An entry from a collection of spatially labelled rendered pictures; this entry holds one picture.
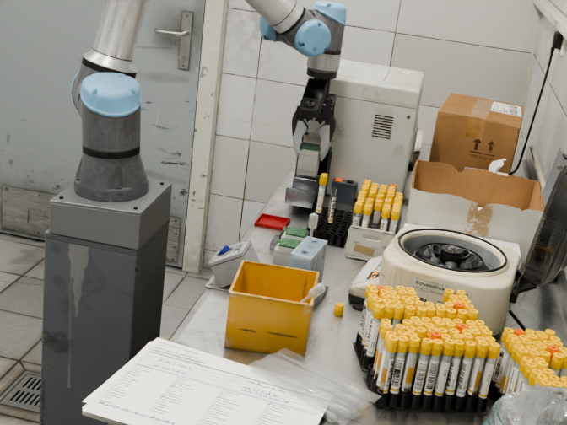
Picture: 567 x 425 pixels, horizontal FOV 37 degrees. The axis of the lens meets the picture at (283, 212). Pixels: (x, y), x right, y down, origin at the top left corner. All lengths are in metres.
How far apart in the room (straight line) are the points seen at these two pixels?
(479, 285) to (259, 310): 0.39
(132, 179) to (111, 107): 0.15
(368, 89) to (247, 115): 1.50
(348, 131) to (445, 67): 1.33
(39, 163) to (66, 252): 2.07
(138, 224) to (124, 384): 0.52
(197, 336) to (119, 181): 0.46
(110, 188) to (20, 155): 2.15
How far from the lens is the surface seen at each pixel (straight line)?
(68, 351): 1.88
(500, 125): 2.45
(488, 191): 2.06
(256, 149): 3.55
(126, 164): 1.74
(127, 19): 1.82
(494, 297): 1.50
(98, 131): 1.72
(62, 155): 3.78
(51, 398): 1.96
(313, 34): 1.78
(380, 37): 3.38
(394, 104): 2.07
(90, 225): 1.74
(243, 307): 1.35
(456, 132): 2.46
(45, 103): 3.76
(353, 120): 2.09
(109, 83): 1.73
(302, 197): 1.98
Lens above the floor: 1.55
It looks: 20 degrees down
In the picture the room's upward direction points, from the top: 7 degrees clockwise
